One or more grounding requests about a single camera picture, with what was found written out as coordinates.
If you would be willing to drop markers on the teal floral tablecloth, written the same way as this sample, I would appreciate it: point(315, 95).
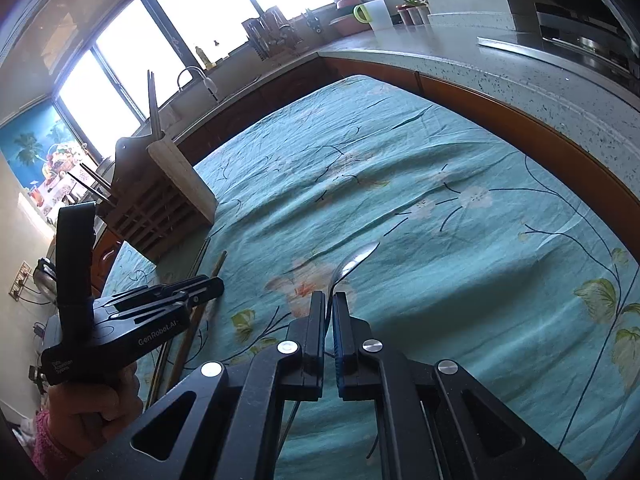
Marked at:
point(573, 379)

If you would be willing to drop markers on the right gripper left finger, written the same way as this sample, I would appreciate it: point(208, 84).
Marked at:
point(221, 422)

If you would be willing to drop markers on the metal spoon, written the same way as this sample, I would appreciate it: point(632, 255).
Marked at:
point(341, 272)

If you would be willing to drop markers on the chopstick standing in holder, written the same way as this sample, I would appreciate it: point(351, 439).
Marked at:
point(156, 128)

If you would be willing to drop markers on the pink stacked bowls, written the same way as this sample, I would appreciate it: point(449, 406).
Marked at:
point(345, 23)

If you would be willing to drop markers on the seasoning jars set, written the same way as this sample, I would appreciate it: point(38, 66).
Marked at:
point(414, 14)

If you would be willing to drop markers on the white pitcher green handle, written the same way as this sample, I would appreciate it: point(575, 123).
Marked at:
point(374, 13)

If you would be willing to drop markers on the chrome kitchen faucet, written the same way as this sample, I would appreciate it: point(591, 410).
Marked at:
point(198, 76)

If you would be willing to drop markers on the yellow dish soap bottle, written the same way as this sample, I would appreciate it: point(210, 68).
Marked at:
point(209, 65)

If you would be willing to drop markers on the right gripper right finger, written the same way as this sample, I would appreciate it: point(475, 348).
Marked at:
point(436, 421)

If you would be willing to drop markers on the metal chopstick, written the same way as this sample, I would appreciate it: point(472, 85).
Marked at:
point(163, 349)

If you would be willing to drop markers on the dish drying rack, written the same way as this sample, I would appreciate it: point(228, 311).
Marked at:
point(271, 34)

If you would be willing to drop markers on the chopstick leaning in holder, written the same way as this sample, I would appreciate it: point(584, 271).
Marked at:
point(93, 183)

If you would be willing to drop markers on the steel electric kettle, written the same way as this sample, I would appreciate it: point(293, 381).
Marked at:
point(44, 277)

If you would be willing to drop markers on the wooden chopstick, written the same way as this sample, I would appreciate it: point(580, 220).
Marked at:
point(185, 346)

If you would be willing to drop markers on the kitchen window frame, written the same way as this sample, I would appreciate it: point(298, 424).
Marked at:
point(105, 95)

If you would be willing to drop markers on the wooden utensil holder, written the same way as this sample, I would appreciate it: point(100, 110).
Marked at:
point(156, 197)

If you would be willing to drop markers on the gas stove top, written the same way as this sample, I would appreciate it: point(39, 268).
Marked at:
point(569, 39)

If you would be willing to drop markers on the wall power outlet strip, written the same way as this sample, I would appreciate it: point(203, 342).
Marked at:
point(20, 280)

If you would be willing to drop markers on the tropical fruit window poster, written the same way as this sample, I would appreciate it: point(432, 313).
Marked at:
point(46, 158)

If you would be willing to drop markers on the person's left hand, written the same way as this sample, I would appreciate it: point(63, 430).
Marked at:
point(78, 419)

